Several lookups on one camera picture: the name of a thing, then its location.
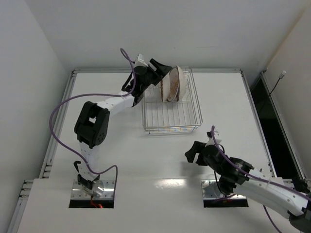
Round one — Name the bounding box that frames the floral plate orange rim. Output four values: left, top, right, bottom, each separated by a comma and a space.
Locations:
160, 73, 172, 102
176, 66, 187, 101

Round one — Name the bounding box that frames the sunburst plate dark rim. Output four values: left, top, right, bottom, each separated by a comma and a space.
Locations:
167, 67, 180, 102

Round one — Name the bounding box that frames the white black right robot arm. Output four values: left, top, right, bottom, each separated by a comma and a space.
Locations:
185, 140, 311, 233

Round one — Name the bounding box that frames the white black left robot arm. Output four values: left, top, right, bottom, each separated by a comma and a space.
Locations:
74, 58, 173, 196

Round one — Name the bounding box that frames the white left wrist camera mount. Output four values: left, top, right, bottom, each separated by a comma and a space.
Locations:
134, 54, 148, 67

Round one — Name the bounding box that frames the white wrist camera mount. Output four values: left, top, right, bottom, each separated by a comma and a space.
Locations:
206, 131, 222, 146
134, 54, 148, 67

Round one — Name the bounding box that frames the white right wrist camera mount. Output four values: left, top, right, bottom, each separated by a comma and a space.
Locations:
206, 131, 222, 146

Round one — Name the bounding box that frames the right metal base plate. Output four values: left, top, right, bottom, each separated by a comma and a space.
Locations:
201, 179, 247, 200

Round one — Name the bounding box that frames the metal base plate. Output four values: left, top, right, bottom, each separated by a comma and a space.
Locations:
70, 180, 115, 200
201, 179, 247, 200

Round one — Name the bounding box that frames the chrome wire dish rack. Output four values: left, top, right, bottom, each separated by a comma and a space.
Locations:
141, 67, 203, 134

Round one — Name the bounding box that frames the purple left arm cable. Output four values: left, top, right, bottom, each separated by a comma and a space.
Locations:
49, 48, 144, 200

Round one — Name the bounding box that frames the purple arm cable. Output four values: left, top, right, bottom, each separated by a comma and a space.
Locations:
209, 125, 311, 233
49, 48, 144, 200

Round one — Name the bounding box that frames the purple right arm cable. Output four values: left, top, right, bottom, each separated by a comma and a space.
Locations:
209, 125, 311, 233

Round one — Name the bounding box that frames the black wall cable white plug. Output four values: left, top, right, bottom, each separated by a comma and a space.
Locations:
268, 70, 287, 98

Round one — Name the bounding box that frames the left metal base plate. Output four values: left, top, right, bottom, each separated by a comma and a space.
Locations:
70, 180, 115, 200

